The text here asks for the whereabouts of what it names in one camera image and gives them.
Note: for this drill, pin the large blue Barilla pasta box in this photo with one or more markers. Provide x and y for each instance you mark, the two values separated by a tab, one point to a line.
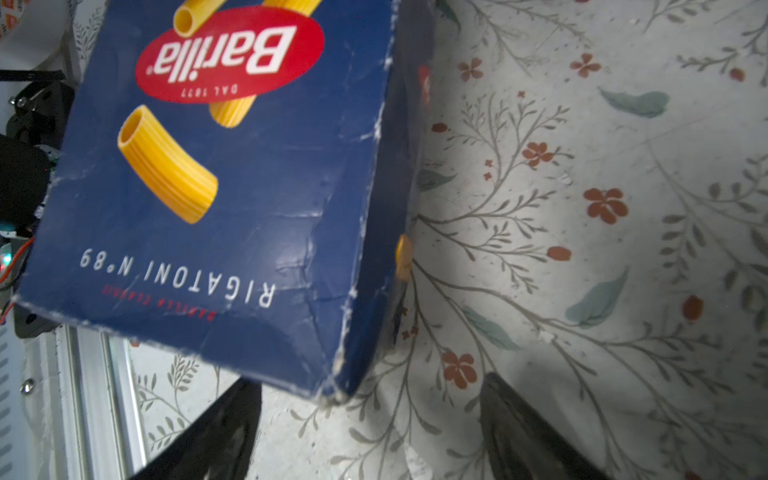
235	184

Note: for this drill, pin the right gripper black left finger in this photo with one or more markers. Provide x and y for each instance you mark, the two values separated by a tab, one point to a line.
219	444

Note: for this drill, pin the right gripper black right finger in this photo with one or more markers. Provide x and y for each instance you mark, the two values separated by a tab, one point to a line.
521	444

